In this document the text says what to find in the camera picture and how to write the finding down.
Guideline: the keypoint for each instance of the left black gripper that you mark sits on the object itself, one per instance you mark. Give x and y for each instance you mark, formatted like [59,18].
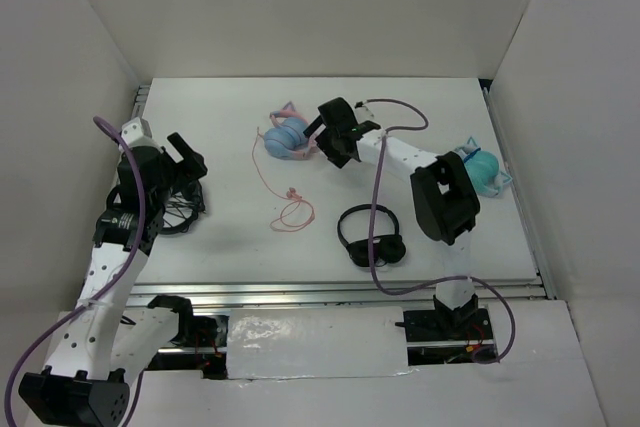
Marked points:
[190,168]

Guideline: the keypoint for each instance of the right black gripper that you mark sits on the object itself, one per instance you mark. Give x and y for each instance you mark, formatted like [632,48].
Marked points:
[333,154]

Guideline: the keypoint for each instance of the pink blue cat-ear headphones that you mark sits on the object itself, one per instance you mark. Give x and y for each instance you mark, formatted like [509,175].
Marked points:
[286,139]

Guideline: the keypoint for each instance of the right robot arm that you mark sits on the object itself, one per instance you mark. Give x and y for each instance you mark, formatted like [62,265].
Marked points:
[444,199]

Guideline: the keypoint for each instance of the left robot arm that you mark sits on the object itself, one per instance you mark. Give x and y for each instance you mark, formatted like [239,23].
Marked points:
[88,377]

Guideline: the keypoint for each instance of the black on-ear headphones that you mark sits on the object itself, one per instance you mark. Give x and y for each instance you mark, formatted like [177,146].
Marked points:
[387,248]

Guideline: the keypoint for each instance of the teal cat-ear headphones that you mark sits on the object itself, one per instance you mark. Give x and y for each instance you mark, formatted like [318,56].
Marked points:
[483,168]

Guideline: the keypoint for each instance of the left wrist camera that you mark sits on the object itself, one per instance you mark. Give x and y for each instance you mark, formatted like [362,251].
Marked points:
[137,133]

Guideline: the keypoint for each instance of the black headphones with cable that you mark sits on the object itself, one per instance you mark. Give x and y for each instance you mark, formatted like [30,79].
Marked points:
[183,209]

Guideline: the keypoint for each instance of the aluminium rail frame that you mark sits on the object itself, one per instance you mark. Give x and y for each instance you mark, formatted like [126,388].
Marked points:
[269,233]

